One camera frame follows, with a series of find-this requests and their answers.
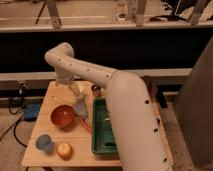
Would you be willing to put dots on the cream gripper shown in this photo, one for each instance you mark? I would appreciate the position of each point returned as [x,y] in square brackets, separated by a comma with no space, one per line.
[76,90]

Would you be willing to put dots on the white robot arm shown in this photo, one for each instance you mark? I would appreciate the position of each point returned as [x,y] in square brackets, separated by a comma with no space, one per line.
[136,131]

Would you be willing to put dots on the red bowl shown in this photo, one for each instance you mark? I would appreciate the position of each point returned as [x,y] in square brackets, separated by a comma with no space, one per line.
[63,116]

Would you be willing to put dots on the small dark can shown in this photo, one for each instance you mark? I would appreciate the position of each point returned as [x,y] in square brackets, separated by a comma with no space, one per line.
[96,90]

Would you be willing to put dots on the blue power box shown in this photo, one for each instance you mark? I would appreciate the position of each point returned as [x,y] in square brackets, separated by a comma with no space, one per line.
[31,112]

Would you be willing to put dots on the wooden table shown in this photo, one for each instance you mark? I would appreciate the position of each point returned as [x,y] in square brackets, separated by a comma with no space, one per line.
[76,135]

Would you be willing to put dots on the green plastic tray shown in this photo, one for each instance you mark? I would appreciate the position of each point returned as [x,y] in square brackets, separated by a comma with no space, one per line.
[101,131]

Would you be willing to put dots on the blue cup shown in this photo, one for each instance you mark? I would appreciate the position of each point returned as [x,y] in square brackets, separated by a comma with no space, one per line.
[44,143]

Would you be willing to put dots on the apple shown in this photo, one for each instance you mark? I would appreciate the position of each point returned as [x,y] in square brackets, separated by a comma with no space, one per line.
[64,151]

